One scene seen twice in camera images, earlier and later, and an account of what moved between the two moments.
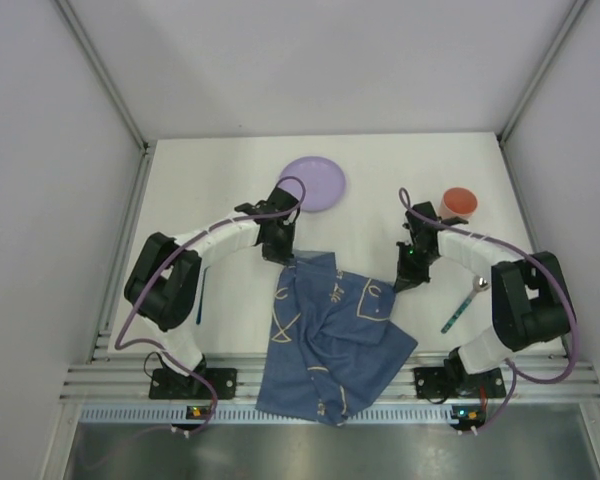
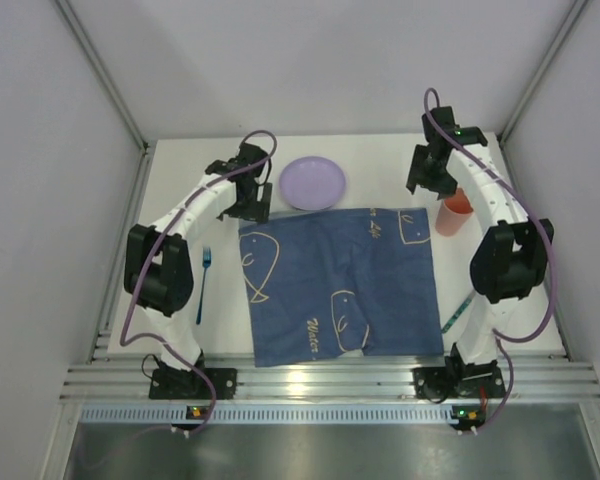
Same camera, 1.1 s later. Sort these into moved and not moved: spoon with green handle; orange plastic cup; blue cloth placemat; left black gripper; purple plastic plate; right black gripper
Moved: right black gripper; left black gripper; blue cloth placemat
Not moved: purple plastic plate; orange plastic cup; spoon with green handle
